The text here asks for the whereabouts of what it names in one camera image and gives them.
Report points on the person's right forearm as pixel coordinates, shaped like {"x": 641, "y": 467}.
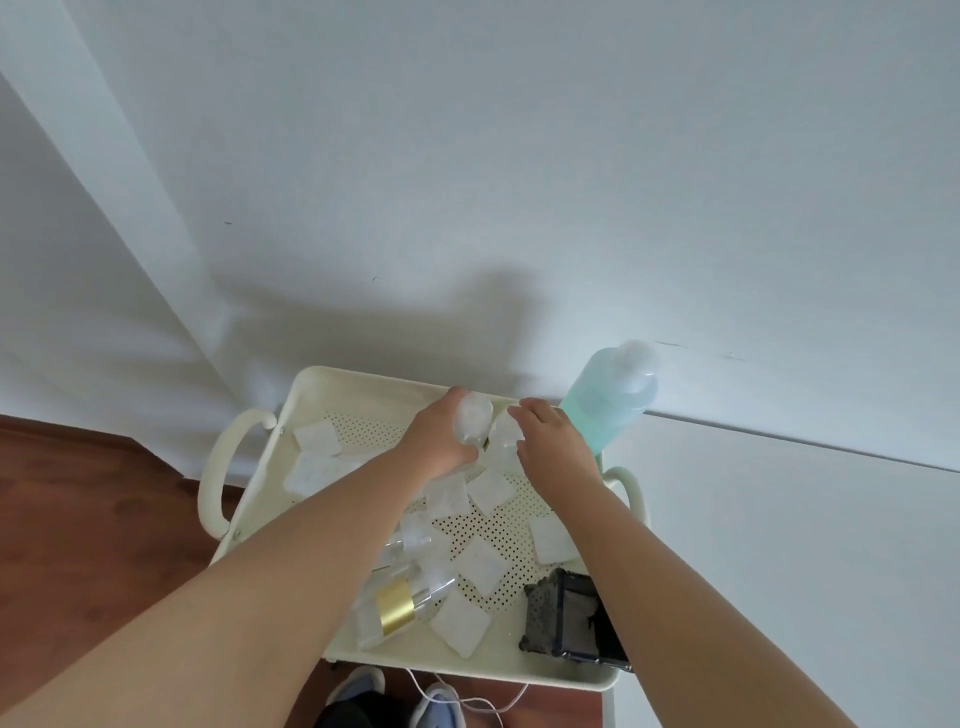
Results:
{"x": 675, "y": 622}

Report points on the black open box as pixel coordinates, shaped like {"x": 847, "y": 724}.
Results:
{"x": 559, "y": 611}

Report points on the person's right hand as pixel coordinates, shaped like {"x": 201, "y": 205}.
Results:
{"x": 559, "y": 454}

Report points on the person's left grey shoe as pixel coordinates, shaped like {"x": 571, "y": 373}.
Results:
{"x": 360, "y": 684}

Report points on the person's right thumb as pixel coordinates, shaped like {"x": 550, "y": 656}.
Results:
{"x": 523, "y": 450}

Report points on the square white cotton pad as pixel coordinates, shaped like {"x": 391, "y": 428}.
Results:
{"x": 506, "y": 435}

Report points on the person's left fingers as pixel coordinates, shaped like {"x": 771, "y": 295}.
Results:
{"x": 453, "y": 401}

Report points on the person's black trousers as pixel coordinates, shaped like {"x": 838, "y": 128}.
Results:
{"x": 367, "y": 712}

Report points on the clear bottle with gold cap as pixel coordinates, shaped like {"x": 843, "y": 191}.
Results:
{"x": 395, "y": 609}

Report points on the cream perforated cart tray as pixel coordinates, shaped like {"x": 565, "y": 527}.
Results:
{"x": 352, "y": 397}

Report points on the person's right grey shoe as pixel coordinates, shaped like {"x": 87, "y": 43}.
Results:
{"x": 437, "y": 705}

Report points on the scattered white cotton pads group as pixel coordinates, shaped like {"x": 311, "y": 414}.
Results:
{"x": 478, "y": 566}

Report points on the turquoise liquid bottle white cap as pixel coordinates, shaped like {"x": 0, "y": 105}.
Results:
{"x": 604, "y": 401}

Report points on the round white cotton pad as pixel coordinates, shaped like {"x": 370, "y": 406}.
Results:
{"x": 474, "y": 416}

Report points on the person's left forearm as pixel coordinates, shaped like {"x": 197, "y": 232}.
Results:
{"x": 247, "y": 600}

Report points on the person's grey shoe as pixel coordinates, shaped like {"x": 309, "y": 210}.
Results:
{"x": 437, "y": 705}
{"x": 360, "y": 684}

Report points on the person's left hand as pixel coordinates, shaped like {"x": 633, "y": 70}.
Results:
{"x": 431, "y": 439}

